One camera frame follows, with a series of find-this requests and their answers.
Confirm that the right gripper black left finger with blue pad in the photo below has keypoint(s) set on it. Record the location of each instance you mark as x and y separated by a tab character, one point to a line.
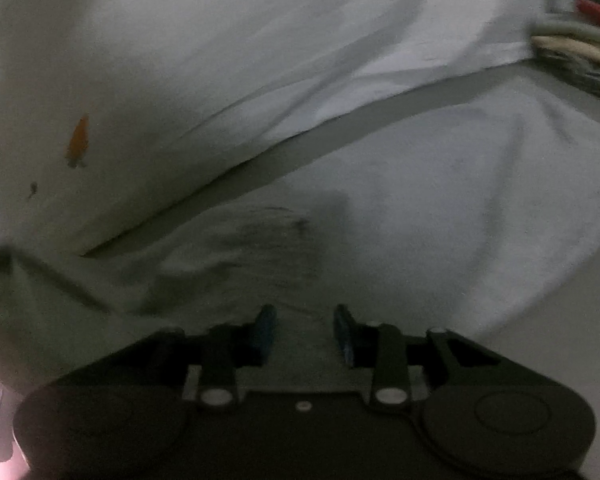
230	348

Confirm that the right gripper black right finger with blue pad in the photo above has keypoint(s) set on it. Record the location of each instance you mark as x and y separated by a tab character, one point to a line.
377	348

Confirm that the light grey shirt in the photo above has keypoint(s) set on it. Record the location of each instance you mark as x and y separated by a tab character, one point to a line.
459	216

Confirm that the white carrot print backdrop sheet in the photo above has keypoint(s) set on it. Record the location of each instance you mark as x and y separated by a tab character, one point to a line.
112	110

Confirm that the cream folded garment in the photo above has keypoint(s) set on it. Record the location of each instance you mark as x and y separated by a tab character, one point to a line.
567	45

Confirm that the grey folded garment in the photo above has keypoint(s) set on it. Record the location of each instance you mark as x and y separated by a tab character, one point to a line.
561	25

